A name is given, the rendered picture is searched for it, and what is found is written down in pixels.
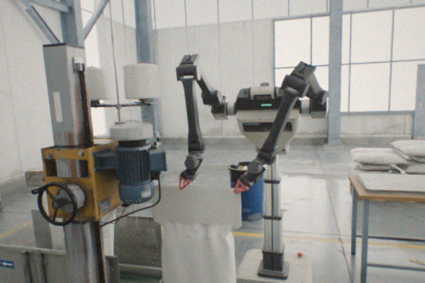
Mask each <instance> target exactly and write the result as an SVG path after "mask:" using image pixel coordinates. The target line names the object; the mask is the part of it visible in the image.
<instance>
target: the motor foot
mask: <svg viewBox="0 0 425 283"><path fill-rule="evenodd" d="M116 159H117V166H116ZM94 165H95V169H97V170H96V172H99V171H102V170H105V169H117V167H119V165H118V158H117V156H116V154H115V152H112V151H111V148H105V149H103V150H99V151H96V152H94Z"/></svg>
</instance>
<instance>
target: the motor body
mask: <svg viewBox="0 0 425 283"><path fill-rule="evenodd" d="M150 147H151V144H149V143H146V144H145V145H137V146H129V147H124V146H119V145H117V146H115V154H116V156H117V158H118V165H119V167H117V169H116V173H117V181H119V182H120V183H119V184H118V188H117V189H119V194H120V199H121V201H122V202H124V203H127V204H138V203H144V202H148V201H149V200H150V199H152V197H153V195H154V183H153V179H151V176H150V169H149V165H148V156H147V154H148V153H149V148H150ZM116 166H117V159H116Z"/></svg>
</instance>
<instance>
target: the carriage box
mask: <svg viewBox="0 0 425 283"><path fill-rule="evenodd" d="M93 139H94V147H90V148H87V149H54V146H50V147H45V148H41V155H42V165H43V171H44V181H45V184H47V183H51V182H57V183H61V184H64V185H65V186H67V185H69V184H74V185H77V186H79V187H80V188H81V189H82V190H83V192H84V195H85V201H84V203H83V206H82V207H80V208H78V211H77V215H76V217H75V219H80V220H93V221H98V220H99V219H100V218H102V217H103V216H105V215H106V214H108V213H110V212H111V211H113V210H114V209H116V208H118V207H120V206H122V204H124V202H122V201H121V199H120V194H119V189H117V188H118V184H119V183H120V182H119V181H117V173H116V169H105V170H102V171H99V172H96V170H97V169H95V165H94V152H96V151H99V150H103V149H105V148H111V151H112V152H114V151H115V146H117V145H119V144H118V141H115V140H111V139H110V138H93ZM56 159H63V160H87V161H88V168H89V174H88V175H86V176H84V177H81V178H73V177H58V172H57V166H56ZM47 189H48V190H49V192H50V193H51V194H52V195H53V196H54V197H56V192H57V191H58V190H59V189H61V188H60V187H57V186H51V187H48V188H47ZM46 196H47V207H48V213H49V217H50V218H53V217H54V211H55V209H54V208H53V207H52V206H51V202H52V201H53V200H52V199H51V198H50V197H49V195H48V194H47V193H46ZM109 198H111V208H110V209H109V210H107V211H106V212H104V213H103V214H101V209H100V204H101V203H102V202H104V201H106V200H108V199H109ZM71 213H72V212H64V211H62V210H61V209H58V213H57V216H56V218H62V219H69V218H70V216H71Z"/></svg>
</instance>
